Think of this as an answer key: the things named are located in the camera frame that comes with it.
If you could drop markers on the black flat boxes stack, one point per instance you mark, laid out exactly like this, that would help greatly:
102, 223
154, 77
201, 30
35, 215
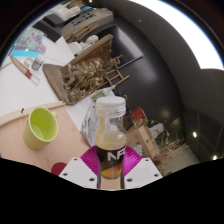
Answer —
46, 28

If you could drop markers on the flat round red coaster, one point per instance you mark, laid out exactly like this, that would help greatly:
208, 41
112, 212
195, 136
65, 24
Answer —
59, 168

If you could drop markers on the dark wall screen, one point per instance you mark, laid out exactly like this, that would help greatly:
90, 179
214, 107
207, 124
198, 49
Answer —
128, 46

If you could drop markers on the red box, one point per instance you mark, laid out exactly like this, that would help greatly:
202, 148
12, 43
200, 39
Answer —
138, 116

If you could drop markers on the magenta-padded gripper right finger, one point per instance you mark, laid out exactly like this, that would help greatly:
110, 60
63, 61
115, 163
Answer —
131, 161

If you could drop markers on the golden sculpture on wooden base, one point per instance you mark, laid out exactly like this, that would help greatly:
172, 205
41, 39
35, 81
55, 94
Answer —
80, 78

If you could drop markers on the small grey paint jar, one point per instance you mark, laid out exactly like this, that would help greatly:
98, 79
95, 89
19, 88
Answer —
38, 62

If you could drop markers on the wooden easel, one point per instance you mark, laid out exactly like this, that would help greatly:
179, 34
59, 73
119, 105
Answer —
81, 33
117, 76

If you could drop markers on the paintbrush with red ferrule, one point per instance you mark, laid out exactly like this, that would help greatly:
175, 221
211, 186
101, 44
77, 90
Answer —
23, 68

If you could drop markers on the brown cardboard box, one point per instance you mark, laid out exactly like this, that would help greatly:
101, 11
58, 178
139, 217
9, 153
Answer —
143, 141

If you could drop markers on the clear drink bottle white cap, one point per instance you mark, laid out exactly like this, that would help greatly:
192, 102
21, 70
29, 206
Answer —
111, 143

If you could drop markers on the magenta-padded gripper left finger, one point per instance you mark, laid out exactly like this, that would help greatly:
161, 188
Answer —
88, 163

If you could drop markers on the beige cabinet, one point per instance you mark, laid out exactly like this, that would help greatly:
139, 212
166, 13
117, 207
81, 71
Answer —
90, 20

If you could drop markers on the yellow-green mug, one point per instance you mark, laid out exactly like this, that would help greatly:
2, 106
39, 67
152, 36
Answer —
38, 131

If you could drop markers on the light wooden drawing board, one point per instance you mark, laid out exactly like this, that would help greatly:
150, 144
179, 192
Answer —
66, 143

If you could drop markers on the colourful painted sheet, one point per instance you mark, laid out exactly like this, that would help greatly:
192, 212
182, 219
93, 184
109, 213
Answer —
30, 41

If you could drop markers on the small green-labelled bottle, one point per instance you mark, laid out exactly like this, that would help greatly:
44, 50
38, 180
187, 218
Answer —
100, 94

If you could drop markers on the long ceiling light strip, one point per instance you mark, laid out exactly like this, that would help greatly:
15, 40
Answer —
186, 33

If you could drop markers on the white plaster bust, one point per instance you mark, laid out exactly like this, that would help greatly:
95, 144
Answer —
86, 43

